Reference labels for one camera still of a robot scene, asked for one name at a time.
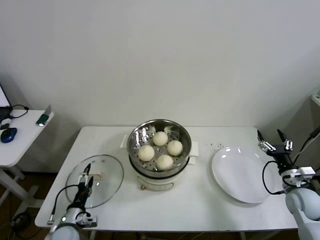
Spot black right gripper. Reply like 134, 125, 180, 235
258, 129, 297, 172

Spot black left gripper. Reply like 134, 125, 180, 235
72, 163, 94, 208

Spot glass pot lid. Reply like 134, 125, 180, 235
65, 154, 125, 210

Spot white steamed baozi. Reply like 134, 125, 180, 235
138, 145, 155, 162
166, 139, 184, 156
156, 154, 174, 171
152, 131, 169, 146

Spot perforated steel steamer basket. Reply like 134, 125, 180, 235
126, 119, 193, 173

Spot white round plate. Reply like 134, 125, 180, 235
211, 146, 275, 204

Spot scattered dark crumbs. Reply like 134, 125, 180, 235
205, 141, 225, 149

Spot white electric cooker pot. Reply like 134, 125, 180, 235
121, 134, 200, 192

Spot white side table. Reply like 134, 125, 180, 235
0, 109, 55, 208

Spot blue computer mouse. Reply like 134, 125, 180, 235
0, 126, 18, 143

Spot laptop screen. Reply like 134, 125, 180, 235
0, 81, 14, 123

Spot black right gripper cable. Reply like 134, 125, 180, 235
261, 159, 287, 196

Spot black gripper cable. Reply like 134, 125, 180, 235
261, 159, 287, 196
47, 184, 83, 225

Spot black wall cable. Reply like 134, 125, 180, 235
292, 126, 320, 166

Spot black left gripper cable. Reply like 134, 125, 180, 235
47, 184, 83, 225

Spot green handled metal scraper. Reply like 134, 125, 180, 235
36, 104, 53, 127

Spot black floor cables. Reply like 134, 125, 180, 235
9, 211, 35, 227

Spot black laptop cable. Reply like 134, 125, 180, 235
9, 104, 30, 119

